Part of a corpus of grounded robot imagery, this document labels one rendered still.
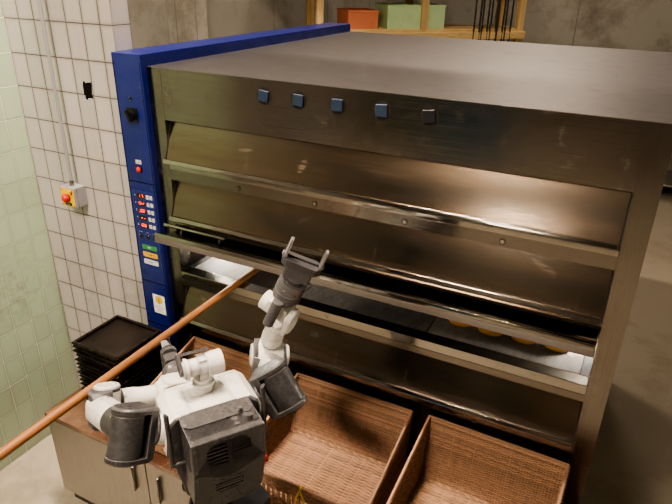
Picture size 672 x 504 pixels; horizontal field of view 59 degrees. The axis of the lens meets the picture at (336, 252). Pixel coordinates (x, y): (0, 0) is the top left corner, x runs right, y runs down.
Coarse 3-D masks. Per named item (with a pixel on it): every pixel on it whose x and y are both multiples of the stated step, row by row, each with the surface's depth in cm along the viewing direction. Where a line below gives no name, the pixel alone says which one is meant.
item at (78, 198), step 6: (60, 186) 288; (66, 186) 287; (72, 186) 287; (78, 186) 288; (84, 186) 289; (66, 192) 287; (72, 192) 285; (78, 192) 287; (84, 192) 290; (72, 198) 286; (78, 198) 288; (84, 198) 291; (66, 204) 290; (72, 204) 288; (78, 204) 288; (84, 204) 292
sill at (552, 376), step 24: (216, 288) 275; (240, 288) 268; (264, 288) 267; (312, 312) 253; (336, 312) 250; (384, 336) 240; (408, 336) 235; (432, 336) 235; (480, 360) 224; (504, 360) 221; (528, 360) 221; (552, 384) 214; (576, 384) 209
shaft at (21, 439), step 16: (256, 272) 278; (224, 288) 261; (208, 304) 249; (160, 336) 227; (144, 352) 219; (112, 368) 209; (80, 400) 195; (48, 416) 186; (32, 432) 181; (0, 448) 174; (16, 448) 176
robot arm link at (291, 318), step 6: (294, 312) 184; (288, 318) 184; (294, 318) 186; (276, 324) 193; (282, 324) 186; (288, 324) 184; (294, 324) 191; (270, 330) 193; (276, 330) 190; (282, 330) 188; (288, 330) 188
